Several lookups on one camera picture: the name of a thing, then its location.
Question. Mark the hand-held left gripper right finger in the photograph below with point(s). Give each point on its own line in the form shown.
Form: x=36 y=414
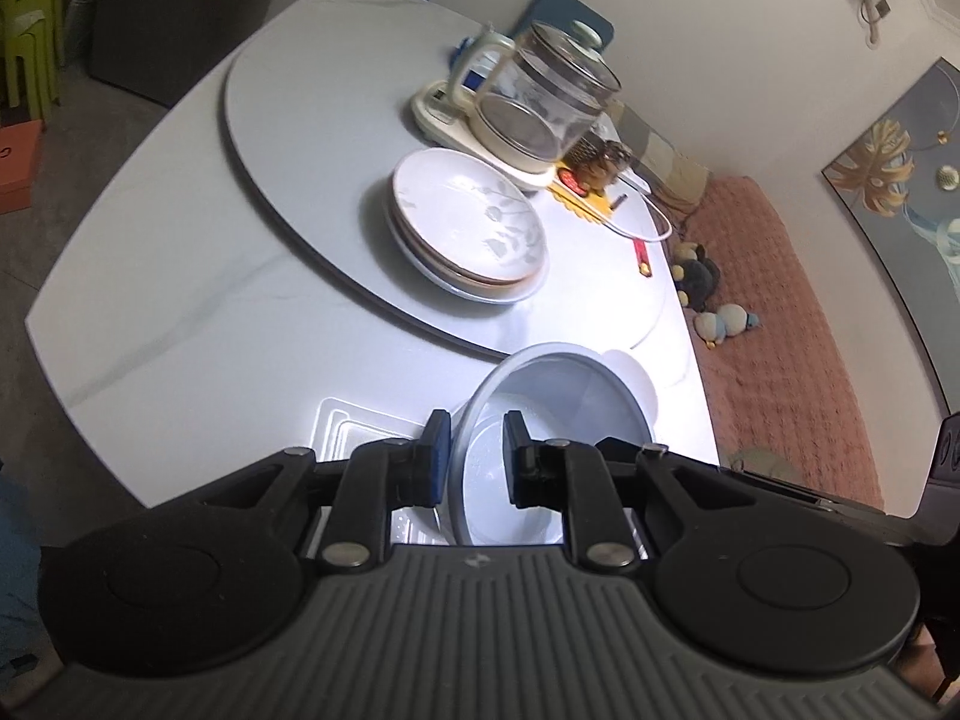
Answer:
x=517 y=457

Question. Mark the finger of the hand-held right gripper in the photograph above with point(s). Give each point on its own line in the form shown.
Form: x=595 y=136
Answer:
x=817 y=506

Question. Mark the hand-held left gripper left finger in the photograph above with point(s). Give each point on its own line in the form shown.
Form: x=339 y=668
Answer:
x=441 y=457

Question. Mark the pale blue bowl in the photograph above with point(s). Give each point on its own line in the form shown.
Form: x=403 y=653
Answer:
x=547 y=397

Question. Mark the white plate with stem print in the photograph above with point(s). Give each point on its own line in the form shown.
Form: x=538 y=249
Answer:
x=457 y=195

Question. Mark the white bowl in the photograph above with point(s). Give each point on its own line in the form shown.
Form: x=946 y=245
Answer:
x=637 y=382

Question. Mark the pink sofa cover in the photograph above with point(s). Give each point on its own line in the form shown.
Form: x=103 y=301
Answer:
x=772 y=300

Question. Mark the red lighter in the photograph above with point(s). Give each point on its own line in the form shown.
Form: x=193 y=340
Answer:
x=642 y=255

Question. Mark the dark plush toy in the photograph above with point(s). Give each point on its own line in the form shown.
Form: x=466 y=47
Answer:
x=697 y=274

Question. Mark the yellow scalloped mat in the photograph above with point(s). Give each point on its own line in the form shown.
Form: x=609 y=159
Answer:
x=589 y=204

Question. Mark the red round item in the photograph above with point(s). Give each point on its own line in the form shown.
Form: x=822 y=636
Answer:
x=570 y=180

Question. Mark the brown ornament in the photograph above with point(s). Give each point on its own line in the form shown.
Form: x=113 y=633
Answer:
x=600 y=165

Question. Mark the cream kettle base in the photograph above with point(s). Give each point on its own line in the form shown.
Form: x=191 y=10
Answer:
x=435 y=112

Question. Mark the glass kettle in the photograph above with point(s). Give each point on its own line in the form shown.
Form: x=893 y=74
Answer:
x=540 y=90

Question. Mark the blue packet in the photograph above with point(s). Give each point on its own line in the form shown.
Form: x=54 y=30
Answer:
x=469 y=71

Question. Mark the blue cloth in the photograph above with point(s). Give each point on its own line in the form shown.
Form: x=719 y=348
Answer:
x=15 y=562

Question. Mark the blue chair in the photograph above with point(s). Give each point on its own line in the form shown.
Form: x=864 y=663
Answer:
x=559 y=7

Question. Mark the orange box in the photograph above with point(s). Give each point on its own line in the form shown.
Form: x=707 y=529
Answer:
x=19 y=165

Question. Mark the grey cabinet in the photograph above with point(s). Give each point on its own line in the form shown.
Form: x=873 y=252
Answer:
x=165 y=15

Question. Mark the green plastic stools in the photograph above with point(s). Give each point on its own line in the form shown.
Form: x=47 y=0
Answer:
x=30 y=22

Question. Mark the wall painting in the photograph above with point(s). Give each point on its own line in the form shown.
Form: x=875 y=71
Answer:
x=900 y=187

